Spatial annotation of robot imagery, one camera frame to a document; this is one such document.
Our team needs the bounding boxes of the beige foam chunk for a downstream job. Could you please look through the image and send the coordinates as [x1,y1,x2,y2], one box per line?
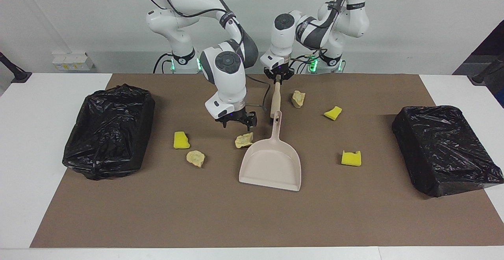
[186,150,206,169]
[291,90,306,109]
[235,132,254,149]

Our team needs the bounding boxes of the beige hand brush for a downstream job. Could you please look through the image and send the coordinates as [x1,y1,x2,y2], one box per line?
[270,80,282,119]

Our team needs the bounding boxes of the beige plastic dustpan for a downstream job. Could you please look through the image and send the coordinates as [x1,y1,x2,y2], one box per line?
[239,110,302,192]

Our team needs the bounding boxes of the notched yellow sponge piece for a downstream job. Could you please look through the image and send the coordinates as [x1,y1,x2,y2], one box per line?
[341,150,362,167]

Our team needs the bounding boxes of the black bag lined bin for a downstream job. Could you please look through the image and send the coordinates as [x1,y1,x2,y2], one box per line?
[62,84,156,180]
[391,105,504,197]

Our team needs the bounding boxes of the brown table mat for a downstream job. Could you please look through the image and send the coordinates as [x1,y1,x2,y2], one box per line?
[30,74,504,248]

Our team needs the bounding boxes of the black stand base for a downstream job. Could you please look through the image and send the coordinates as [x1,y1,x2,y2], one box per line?
[0,52,32,84]
[468,52,504,86]

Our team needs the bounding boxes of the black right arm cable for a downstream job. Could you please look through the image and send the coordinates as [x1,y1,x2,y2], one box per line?
[150,0,273,107]

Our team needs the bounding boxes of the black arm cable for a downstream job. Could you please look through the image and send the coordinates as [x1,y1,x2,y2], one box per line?
[150,0,273,107]
[289,0,351,71]

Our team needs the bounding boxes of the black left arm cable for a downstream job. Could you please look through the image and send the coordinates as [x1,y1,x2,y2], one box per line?
[289,0,351,71]

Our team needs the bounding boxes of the black base power cable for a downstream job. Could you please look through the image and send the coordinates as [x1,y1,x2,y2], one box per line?
[153,52,174,74]

